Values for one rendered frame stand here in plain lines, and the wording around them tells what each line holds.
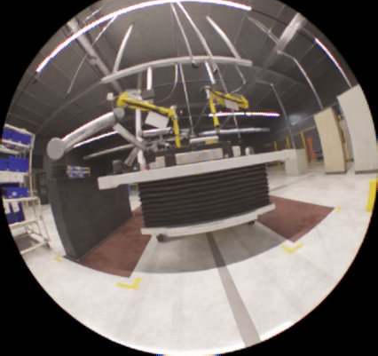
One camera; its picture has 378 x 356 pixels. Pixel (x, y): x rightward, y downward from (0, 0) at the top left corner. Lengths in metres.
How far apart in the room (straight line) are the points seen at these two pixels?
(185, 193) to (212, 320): 0.84
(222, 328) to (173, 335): 0.24
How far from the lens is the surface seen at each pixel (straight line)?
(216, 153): 1.29
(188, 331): 0.82
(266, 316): 0.85
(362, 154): 4.28
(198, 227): 0.87
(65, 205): 1.52
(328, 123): 4.66
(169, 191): 0.86
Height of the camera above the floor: 0.77
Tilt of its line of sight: 3 degrees up
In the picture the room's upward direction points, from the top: 9 degrees counter-clockwise
